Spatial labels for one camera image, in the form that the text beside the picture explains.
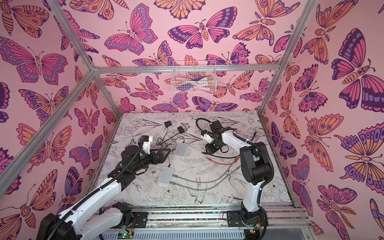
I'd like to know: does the black power adapter near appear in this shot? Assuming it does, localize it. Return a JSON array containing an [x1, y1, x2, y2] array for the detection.
[[177, 126, 185, 134]]

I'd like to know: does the aluminium frame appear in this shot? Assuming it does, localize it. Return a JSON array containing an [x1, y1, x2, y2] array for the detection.
[[1, 1, 318, 195]]

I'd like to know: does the black power cable with plug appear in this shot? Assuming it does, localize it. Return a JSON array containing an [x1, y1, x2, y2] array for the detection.
[[155, 131, 187, 169]]

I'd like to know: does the white wire basket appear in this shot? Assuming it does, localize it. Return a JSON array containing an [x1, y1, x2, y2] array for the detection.
[[170, 60, 218, 94]]

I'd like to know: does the red ethernet cable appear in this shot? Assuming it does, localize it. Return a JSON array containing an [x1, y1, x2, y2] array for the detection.
[[206, 155, 241, 166]]

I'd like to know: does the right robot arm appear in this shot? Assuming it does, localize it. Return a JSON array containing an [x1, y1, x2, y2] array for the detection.
[[201, 121, 275, 227]]

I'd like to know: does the front aluminium rail base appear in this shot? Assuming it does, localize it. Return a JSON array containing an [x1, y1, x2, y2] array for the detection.
[[59, 205, 316, 240]]

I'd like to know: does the black adapter cable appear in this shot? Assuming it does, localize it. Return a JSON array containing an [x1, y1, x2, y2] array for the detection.
[[156, 127, 174, 149]]

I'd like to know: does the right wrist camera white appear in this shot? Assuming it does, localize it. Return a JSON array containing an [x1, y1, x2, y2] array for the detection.
[[201, 132, 214, 144]]

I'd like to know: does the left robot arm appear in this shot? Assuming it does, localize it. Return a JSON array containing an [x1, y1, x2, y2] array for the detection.
[[37, 145, 171, 240]]

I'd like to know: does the grey ethernet cable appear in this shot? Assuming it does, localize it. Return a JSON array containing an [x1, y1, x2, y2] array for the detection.
[[169, 166, 242, 191], [171, 163, 232, 184]]

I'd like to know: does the black power adapter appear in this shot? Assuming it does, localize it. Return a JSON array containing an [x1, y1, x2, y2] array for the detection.
[[164, 121, 172, 128], [177, 126, 185, 134]]

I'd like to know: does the black power adapter far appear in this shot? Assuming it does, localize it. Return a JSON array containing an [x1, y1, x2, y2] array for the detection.
[[164, 121, 172, 128]]

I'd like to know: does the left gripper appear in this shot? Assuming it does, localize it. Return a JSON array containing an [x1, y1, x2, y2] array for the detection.
[[129, 148, 170, 175]]

